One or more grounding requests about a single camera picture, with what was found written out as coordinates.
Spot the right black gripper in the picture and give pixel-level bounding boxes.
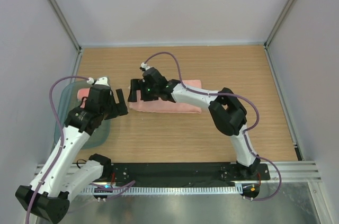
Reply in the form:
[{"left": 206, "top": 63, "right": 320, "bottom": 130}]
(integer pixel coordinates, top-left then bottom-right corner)
[{"left": 129, "top": 78, "right": 159, "bottom": 102}]

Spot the plain pink towel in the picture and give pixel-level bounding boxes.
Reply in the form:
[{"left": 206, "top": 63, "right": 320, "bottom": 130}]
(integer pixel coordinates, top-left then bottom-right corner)
[{"left": 128, "top": 84, "right": 202, "bottom": 114}]

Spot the pink bunny towel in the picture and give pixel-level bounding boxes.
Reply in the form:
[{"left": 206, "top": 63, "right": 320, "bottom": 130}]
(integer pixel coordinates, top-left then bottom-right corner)
[{"left": 77, "top": 88, "right": 90, "bottom": 109}]

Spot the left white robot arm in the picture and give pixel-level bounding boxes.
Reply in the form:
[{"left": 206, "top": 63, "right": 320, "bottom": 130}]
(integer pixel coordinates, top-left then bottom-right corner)
[{"left": 15, "top": 85, "right": 128, "bottom": 223}]

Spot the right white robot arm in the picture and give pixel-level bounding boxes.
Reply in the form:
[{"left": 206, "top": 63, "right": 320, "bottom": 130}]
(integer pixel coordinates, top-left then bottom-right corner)
[{"left": 128, "top": 67, "right": 260, "bottom": 180}]

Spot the clear glass tray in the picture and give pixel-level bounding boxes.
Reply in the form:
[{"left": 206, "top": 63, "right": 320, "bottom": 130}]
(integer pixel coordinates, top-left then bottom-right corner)
[{"left": 57, "top": 81, "right": 111, "bottom": 149}]

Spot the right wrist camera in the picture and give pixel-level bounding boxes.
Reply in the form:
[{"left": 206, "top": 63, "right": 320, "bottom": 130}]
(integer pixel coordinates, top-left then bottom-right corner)
[{"left": 140, "top": 62, "right": 150, "bottom": 71}]

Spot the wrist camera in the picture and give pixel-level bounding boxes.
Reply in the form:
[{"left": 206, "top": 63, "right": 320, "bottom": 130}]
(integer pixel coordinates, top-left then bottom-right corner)
[
  {"left": 86, "top": 77, "right": 111, "bottom": 88},
  {"left": 140, "top": 62, "right": 150, "bottom": 71}
]

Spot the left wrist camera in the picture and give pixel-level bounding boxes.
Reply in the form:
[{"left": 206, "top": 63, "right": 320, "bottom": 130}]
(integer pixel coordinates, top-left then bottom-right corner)
[{"left": 86, "top": 77, "right": 111, "bottom": 88}]

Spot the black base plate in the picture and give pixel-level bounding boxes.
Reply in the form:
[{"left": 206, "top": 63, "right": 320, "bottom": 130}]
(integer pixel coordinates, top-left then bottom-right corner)
[{"left": 111, "top": 162, "right": 271, "bottom": 186}]

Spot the white slotted cable duct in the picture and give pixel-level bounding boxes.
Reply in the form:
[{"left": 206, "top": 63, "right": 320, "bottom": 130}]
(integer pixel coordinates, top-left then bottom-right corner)
[{"left": 79, "top": 184, "right": 243, "bottom": 196}]

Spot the left aluminium frame post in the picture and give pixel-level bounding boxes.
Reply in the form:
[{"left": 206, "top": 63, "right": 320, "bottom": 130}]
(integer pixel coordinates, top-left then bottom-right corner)
[{"left": 47, "top": 0, "right": 82, "bottom": 53}]

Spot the aluminium frame post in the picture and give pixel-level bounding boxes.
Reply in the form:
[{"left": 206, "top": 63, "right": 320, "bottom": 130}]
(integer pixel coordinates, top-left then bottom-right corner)
[
  {"left": 47, "top": 0, "right": 82, "bottom": 53},
  {"left": 264, "top": 0, "right": 297, "bottom": 50}
]

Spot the aluminium front rail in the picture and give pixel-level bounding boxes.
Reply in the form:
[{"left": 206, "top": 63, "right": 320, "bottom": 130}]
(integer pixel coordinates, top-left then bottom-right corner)
[{"left": 34, "top": 161, "right": 322, "bottom": 183}]

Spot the right aluminium frame post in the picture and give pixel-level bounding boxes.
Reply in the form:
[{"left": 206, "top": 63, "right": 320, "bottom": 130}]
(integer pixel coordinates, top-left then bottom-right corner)
[{"left": 264, "top": 0, "right": 297, "bottom": 50}]

